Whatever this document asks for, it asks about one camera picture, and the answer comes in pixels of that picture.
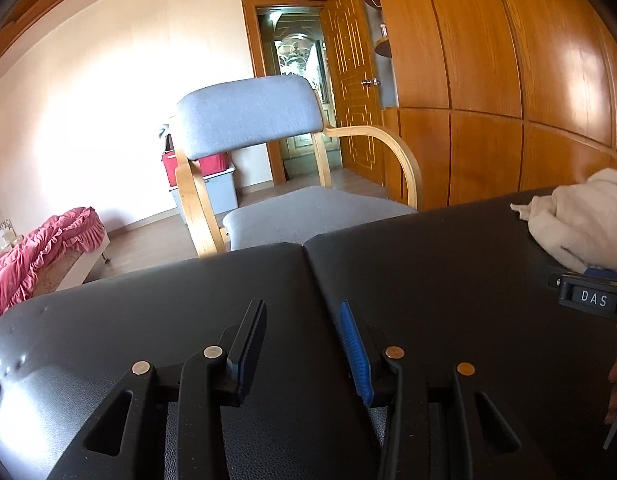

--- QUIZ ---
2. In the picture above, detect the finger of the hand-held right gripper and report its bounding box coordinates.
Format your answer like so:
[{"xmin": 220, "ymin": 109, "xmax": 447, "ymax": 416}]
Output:
[{"xmin": 549, "ymin": 267, "xmax": 617, "ymax": 318}]

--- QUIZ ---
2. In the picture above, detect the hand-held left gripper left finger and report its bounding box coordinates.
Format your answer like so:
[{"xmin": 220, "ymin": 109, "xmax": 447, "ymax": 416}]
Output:
[{"xmin": 46, "ymin": 299, "xmax": 268, "ymax": 480}]

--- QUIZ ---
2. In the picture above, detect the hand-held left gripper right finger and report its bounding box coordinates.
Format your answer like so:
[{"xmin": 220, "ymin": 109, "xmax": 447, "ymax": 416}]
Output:
[{"xmin": 340, "ymin": 301, "xmax": 559, "ymax": 480}]

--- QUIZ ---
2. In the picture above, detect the cream knit sweater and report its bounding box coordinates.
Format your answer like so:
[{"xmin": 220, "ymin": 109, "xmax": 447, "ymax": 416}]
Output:
[{"xmin": 510, "ymin": 167, "xmax": 617, "ymax": 273}]

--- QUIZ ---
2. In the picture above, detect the grey clothes pile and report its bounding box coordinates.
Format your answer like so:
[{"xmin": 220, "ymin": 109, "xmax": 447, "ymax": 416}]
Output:
[{"xmin": 157, "ymin": 122, "xmax": 178, "ymax": 153}]

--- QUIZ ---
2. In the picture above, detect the grey plastic storage bin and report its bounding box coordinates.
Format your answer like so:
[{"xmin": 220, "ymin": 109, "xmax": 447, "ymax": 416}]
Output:
[{"xmin": 169, "ymin": 162, "xmax": 239, "ymax": 223}]

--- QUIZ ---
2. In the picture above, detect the white bed base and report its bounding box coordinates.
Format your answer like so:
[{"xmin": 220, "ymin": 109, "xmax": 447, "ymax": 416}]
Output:
[{"xmin": 53, "ymin": 237, "xmax": 112, "ymax": 293}]

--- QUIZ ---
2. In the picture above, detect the red storage box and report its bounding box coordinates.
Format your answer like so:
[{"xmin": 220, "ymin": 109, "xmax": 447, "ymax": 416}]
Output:
[{"xmin": 161, "ymin": 150, "xmax": 230, "ymax": 186}]

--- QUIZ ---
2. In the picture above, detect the grey cushioned wooden armchair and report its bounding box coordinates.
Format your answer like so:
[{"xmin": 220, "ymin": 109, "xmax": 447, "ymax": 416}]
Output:
[{"xmin": 174, "ymin": 75, "xmax": 424, "ymax": 259}]

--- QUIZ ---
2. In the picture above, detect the wooden panel door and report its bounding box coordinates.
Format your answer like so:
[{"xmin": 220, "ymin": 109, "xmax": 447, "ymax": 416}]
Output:
[{"xmin": 321, "ymin": 0, "xmax": 385, "ymax": 183}]

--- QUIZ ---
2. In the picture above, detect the wooden wardrobe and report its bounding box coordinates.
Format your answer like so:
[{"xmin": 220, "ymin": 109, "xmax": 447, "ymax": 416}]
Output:
[{"xmin": 366, "ymin": 0, "xmax": 617, "ymax": 211}]

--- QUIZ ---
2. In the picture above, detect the frosted glass inner door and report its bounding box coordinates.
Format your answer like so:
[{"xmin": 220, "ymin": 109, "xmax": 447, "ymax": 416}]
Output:
[{"xmin": 261, "ymin": 7, "xmax": 342, "ymax": 173}]

